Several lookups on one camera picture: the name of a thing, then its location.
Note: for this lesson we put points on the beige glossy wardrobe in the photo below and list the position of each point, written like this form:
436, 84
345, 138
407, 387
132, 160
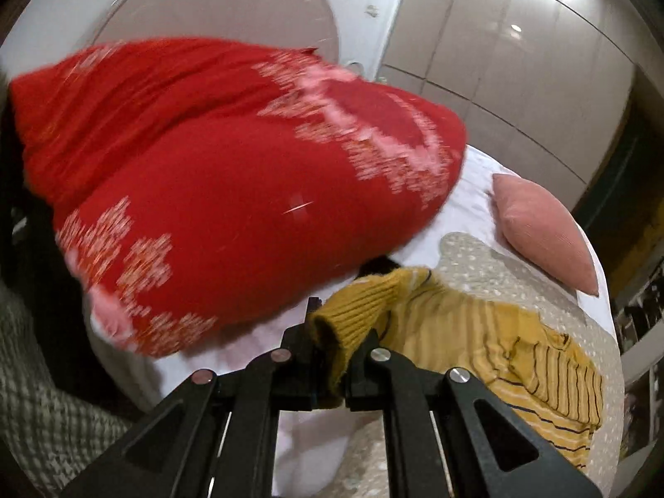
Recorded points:
518, 62

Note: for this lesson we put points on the rounded padded headboard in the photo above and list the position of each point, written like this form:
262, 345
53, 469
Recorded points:
207, 10

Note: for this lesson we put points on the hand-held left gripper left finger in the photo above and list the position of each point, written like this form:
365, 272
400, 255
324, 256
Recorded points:
296, 365

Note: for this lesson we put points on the black phone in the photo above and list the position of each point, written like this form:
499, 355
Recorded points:
377, 265

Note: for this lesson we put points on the beige dotted quilt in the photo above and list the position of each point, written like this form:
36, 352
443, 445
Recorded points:
482, 269

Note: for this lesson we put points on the yellow framed doorway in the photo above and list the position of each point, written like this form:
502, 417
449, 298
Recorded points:
622, 207

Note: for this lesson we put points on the pink cushion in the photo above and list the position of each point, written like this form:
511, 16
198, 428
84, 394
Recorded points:
544, 228

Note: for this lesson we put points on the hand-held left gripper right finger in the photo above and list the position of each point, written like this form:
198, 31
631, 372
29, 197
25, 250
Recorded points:
364, 376

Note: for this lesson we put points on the wall switch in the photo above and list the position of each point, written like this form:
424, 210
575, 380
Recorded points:
371, 10

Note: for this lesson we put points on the yellow striped sweater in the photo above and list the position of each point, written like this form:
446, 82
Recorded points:
441, 332

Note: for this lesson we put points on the red floral long pillow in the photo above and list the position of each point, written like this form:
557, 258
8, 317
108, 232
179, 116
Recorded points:
218, 192

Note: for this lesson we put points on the houndstooth patterned cloth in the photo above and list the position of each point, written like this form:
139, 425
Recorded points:
46, 415

